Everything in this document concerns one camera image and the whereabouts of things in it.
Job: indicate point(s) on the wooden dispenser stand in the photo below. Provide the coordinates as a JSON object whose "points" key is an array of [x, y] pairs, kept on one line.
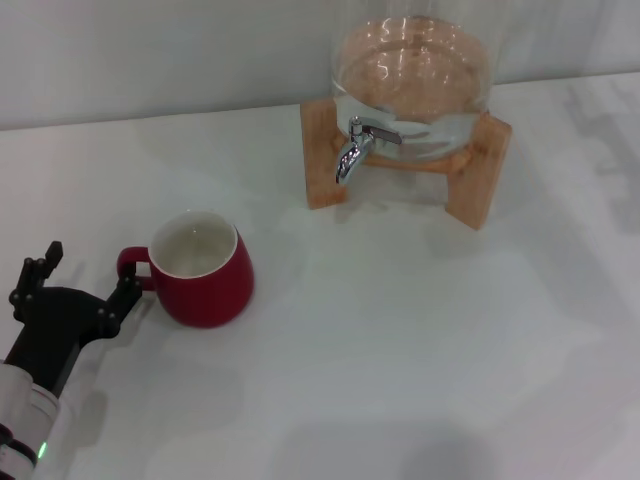
{"points": [[320, 150]]}

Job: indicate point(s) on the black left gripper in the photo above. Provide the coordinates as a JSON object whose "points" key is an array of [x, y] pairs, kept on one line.
{"points": [[55, 320]]}

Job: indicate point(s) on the red ceramic cup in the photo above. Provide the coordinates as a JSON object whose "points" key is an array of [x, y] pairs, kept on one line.
{"points": [[210, 300]]}

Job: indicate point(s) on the glass water dispenser jar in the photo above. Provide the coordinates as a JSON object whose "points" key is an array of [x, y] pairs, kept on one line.
{"points": [[415, 75]]}

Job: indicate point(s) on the chrome dispenser faucet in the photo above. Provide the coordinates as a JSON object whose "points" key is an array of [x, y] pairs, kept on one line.
{"points": [[350, 154]]}

